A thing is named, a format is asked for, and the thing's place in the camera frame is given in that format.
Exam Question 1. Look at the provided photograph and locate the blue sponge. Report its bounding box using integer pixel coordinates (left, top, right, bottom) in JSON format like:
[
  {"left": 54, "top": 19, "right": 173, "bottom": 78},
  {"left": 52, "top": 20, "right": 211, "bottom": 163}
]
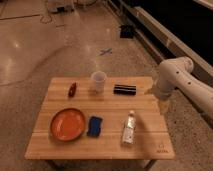
[{"left": 87, "top": 116, "right": 103, "bottom": 137}]

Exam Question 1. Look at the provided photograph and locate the black box on floor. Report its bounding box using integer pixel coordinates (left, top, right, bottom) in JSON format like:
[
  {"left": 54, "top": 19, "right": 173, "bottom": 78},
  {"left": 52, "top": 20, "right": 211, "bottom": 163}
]
[{"left": 120, "top": 25, "right": 134, "bottom": 38}]

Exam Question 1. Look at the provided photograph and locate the clear plastic bottle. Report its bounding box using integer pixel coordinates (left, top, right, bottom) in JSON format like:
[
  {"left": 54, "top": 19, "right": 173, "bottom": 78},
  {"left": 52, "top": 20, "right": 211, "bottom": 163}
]
[{"left": 122, "top": 110, "right": 136, "bottom": 144}]

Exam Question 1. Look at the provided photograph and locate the small red-brown object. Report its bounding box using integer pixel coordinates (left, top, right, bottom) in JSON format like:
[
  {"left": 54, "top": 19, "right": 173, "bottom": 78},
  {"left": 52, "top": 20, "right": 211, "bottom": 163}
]
[{"left": 68, "top": 82, "right": 77, "bottom": 97}]

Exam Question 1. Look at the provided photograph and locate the orange ceramic bowl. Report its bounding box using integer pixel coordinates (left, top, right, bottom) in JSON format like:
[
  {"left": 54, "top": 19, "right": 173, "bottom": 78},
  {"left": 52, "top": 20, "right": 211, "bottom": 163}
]
[{"left": 50, "top": 108, "right": 86, "bottom": 142}]

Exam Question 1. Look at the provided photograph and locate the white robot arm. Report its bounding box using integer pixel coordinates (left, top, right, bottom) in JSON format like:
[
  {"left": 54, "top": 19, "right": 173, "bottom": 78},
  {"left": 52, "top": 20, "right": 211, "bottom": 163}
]
[{"left": 152, "top": 57, "right": 213, "bottom": 129}]

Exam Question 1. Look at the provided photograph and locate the black rectangular case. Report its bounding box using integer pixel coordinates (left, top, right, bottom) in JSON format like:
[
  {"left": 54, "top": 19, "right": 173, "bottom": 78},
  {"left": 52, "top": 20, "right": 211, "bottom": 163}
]
[{"left": 113, "top": 84, "right": 136, "bottom": 95}]

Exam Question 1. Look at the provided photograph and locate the white device on floor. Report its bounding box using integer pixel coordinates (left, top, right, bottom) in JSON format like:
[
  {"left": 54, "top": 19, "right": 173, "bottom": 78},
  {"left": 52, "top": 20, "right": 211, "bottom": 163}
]
[{"left": 46, "top": 0, "right": 74, "bottom": 13}]

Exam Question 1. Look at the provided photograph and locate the translucent plastic cup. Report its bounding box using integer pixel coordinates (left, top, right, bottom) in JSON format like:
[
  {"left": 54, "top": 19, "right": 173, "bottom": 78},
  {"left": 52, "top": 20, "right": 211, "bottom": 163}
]
[{"left": 91, "top": 71, "right": 107, "bottom": 93}]

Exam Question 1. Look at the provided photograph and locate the wooden folding table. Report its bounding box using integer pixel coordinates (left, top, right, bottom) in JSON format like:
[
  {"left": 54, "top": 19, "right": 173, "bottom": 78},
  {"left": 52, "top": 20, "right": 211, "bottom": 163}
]
[{"left": 25, "top": 77, "right": 175, "bottom": 160}]

